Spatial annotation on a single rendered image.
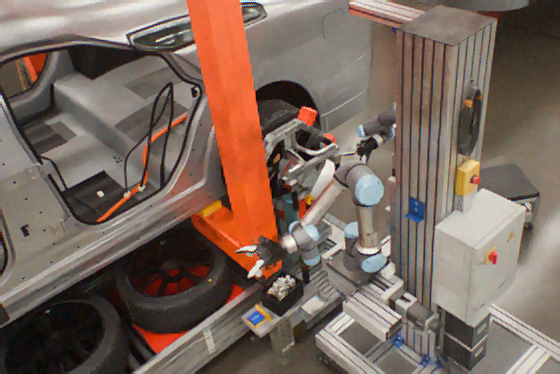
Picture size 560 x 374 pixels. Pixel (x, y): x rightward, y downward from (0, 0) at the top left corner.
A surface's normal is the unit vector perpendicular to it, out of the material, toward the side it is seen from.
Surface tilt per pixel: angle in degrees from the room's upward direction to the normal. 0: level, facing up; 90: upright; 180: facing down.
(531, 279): 0
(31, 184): 88
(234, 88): 90
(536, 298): 0
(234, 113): 90
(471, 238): 0
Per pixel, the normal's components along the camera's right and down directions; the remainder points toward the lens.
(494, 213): -0.11, -0.78
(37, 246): 0.65, 0.43
